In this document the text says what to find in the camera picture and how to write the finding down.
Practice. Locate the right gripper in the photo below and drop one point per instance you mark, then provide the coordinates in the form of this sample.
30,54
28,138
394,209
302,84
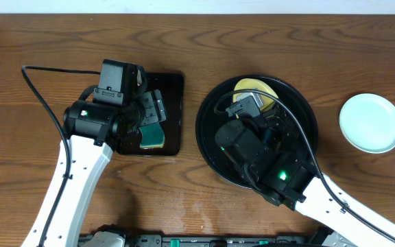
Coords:
279,121

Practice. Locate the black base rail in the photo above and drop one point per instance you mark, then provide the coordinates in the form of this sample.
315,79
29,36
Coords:
113,235

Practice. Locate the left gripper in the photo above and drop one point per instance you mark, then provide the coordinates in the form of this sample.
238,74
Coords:
152,108

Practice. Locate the black rectangular tray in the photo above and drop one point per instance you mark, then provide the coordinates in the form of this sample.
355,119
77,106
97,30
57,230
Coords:
171,86

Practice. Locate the light green plate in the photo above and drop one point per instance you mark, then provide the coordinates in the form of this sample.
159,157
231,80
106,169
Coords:
367,122

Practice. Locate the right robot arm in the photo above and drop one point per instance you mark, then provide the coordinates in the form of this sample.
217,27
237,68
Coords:
267,153

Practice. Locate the yellow plate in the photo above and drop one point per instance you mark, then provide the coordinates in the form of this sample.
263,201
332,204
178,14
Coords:
263,102

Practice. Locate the green yellow sponge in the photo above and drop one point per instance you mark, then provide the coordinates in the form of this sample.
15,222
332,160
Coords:
152,136

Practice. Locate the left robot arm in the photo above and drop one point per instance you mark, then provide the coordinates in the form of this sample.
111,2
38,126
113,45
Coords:
91,134

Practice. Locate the black round tray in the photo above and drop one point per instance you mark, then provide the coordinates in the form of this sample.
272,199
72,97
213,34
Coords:
208,123

